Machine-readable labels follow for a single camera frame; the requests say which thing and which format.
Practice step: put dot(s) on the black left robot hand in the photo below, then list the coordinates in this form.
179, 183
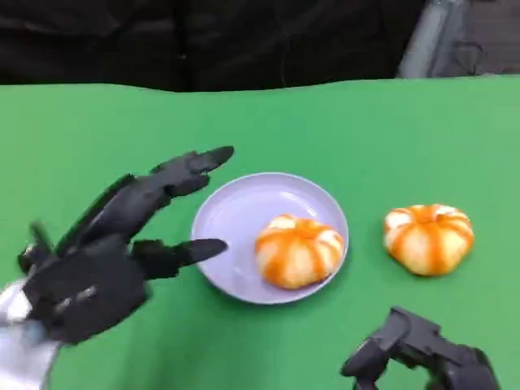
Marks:
97, 260

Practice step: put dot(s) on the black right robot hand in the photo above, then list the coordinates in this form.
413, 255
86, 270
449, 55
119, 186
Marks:
422, 353

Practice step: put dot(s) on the orange and white bread roll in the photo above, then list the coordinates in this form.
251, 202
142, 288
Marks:
428, 239
300, 252

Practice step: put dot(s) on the lilac plate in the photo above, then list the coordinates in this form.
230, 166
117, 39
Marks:
227, 219

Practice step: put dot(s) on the green table cloth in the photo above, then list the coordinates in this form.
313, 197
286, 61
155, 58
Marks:
325, 134

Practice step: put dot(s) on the black backdrop curtain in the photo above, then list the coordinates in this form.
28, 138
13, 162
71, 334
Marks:
195, 40

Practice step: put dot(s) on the grey metal stand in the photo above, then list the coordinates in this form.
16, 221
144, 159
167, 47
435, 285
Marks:
430, 40

